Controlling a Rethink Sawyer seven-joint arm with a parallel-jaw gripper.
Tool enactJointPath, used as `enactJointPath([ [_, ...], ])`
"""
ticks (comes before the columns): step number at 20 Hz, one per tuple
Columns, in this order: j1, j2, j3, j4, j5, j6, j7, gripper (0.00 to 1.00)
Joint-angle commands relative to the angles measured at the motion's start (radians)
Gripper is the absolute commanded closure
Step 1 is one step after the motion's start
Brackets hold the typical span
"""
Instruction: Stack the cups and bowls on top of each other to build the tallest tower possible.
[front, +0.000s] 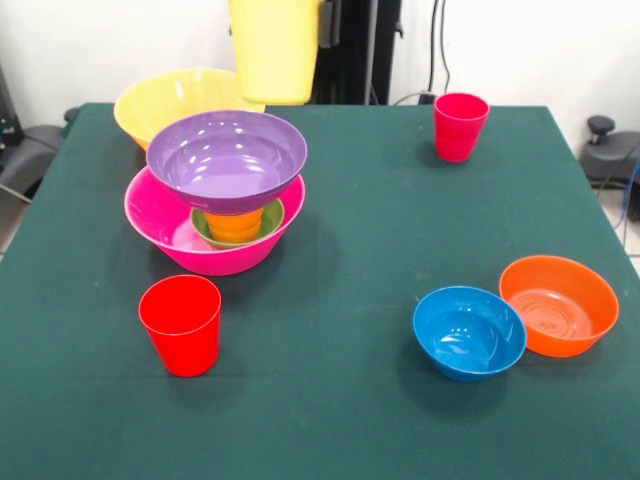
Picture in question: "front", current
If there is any yellow cup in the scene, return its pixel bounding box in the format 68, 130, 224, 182
227, 0, 321, 106

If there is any red cup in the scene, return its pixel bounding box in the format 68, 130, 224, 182
137, 274, 223, 378

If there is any purple bowl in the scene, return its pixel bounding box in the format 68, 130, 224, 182
145, 109, 308, 216

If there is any stack of green bowls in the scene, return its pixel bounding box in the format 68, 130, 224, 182
190, 198, 286, 250

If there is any orange-red bowl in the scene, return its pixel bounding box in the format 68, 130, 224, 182
498, 255, 621, 359

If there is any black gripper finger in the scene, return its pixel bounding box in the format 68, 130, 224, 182
317, 0, 342, 50

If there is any orange cup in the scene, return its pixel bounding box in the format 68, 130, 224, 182
208, 227, 264, 245
205, 210, 265, 234

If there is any black cable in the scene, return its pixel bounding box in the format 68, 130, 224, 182
439, 0, 453, 96
427, 0, 441, 94

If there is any blue bowl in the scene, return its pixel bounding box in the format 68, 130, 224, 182
412, 285, 528, 383

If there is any large orange bowl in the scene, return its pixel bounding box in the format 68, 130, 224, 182
113, 68, 267, 152

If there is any crimson cup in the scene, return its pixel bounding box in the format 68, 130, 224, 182
433, 92, 491, 164

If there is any large pink bowl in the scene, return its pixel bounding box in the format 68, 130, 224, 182
123, 165, 307, 277

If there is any black machine base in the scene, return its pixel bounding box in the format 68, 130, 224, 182
578, 115, 640, 189
0, 62, 81, 201

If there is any dark green table cloth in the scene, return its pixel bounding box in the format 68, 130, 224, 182
0, 102, 640, 480

